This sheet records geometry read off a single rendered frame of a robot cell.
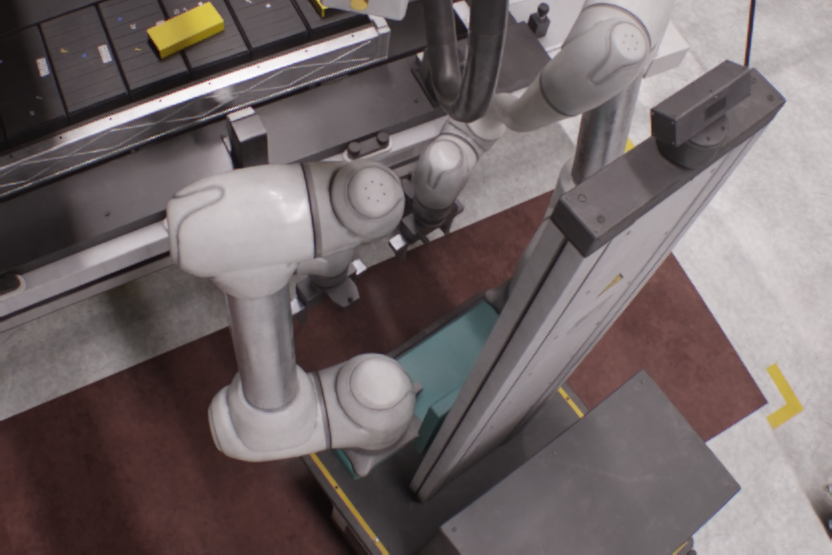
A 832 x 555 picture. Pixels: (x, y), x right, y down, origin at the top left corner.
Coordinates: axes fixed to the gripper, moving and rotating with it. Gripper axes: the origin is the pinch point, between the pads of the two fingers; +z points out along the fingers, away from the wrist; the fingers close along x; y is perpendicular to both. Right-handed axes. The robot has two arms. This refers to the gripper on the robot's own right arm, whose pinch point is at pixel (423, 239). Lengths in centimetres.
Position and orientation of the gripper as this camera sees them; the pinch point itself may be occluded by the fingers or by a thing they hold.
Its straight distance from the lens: 211.0
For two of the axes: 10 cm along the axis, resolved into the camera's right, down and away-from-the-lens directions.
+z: -1.0, 4.6, 8.8
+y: 6.0, 7.4, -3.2
